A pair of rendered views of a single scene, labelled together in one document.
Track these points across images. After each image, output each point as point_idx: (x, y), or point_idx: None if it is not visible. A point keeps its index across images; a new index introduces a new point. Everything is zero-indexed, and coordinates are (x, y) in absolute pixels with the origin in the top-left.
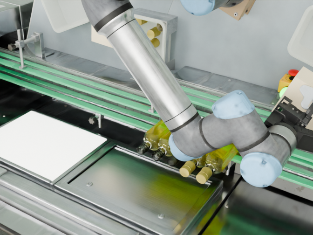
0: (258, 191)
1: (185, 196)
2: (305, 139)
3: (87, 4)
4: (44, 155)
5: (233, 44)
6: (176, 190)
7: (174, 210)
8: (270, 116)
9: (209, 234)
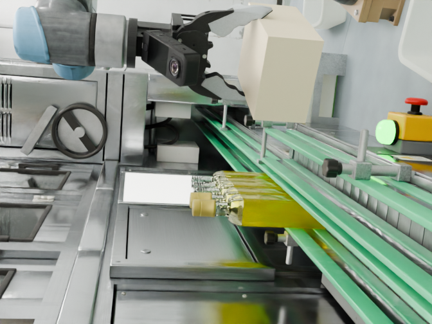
0: (318, 310)
1: (203, 256)
2: (152, 45)
3: None
4: (153, 192)
5: (382, 81)
6: (205, 250)
7: (166, 255)
8: (147, 22)
9: (170, 296)
